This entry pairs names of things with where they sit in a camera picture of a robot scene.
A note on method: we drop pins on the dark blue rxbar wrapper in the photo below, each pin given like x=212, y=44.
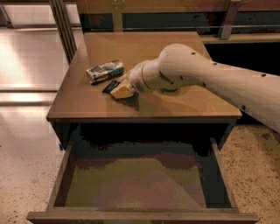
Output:
x=112, y=85

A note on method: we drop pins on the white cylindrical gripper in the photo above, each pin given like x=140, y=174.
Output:
x=135, y=77

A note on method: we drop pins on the wooden rail background shelf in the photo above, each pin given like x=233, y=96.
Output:
x=231, y=21

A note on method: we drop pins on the metal frame post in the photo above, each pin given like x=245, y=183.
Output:
x=61, y=18

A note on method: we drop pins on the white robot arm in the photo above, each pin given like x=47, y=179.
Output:
x=178, y=65

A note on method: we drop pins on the brown wooden cabinet counter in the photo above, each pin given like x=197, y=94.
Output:
x=82, y=111

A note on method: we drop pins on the blue white crushed can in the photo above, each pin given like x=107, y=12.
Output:
x=105, y=71

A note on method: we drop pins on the open top drawer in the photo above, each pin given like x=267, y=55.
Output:
x=142, y=183

